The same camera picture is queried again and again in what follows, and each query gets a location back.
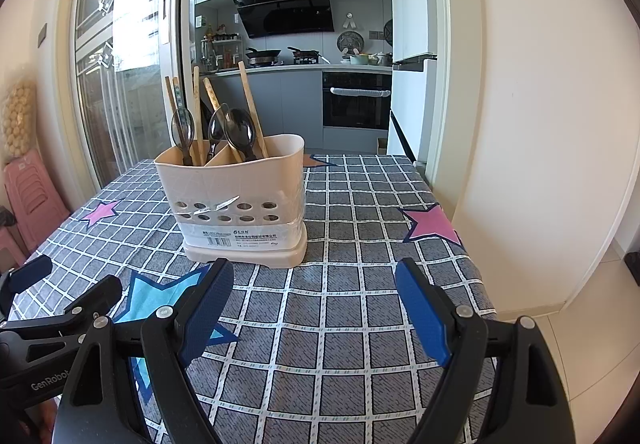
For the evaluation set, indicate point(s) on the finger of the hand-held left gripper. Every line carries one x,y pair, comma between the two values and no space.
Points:
95,294
30,270

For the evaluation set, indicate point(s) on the grey checked star tablecloth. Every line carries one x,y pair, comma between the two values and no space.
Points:
350,234

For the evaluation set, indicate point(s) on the bag of yellow balls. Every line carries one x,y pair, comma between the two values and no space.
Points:
20,119

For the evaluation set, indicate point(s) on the green cooking pot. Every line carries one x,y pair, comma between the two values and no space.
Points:
359,58

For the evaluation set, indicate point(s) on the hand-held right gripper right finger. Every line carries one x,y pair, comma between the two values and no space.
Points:
425,314

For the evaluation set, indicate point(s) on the beige plastic utensil holder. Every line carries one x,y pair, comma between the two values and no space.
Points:
240,184

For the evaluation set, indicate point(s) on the grey kitchen counter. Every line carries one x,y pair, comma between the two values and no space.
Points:
290,99

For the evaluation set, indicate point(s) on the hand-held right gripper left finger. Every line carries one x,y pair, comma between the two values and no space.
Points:
210,314

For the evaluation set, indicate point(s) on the dark wall switch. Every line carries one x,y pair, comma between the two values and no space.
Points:
42,34

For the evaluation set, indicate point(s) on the sliding glass door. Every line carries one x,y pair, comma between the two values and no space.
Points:
135,99

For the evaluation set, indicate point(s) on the zigzag patterned bamboo chopstick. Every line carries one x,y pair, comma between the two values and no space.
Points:
211,97

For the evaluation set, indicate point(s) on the black plastic bag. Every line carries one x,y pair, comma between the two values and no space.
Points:
5,216

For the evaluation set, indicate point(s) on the black range hood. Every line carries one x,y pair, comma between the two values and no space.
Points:
285,9

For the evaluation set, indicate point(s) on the black frying pan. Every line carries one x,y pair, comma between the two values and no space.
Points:
305,54
262,55

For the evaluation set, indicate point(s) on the small cardboard box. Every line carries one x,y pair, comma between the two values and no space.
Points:
382,144

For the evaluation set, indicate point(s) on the blue patterned bamboo chopstick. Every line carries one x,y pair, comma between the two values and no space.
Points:
177,92

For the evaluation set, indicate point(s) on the pale cooking pot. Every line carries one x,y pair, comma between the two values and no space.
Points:
382,58

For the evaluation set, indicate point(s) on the round wall plate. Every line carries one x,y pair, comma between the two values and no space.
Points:
350,42
388,32

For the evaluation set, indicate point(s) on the spice rack with bottles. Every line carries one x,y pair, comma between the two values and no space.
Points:
220,49

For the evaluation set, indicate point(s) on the black built-in oven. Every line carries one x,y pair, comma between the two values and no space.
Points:
355,109

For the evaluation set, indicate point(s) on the white wall hanger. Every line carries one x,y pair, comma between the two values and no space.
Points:
349,19

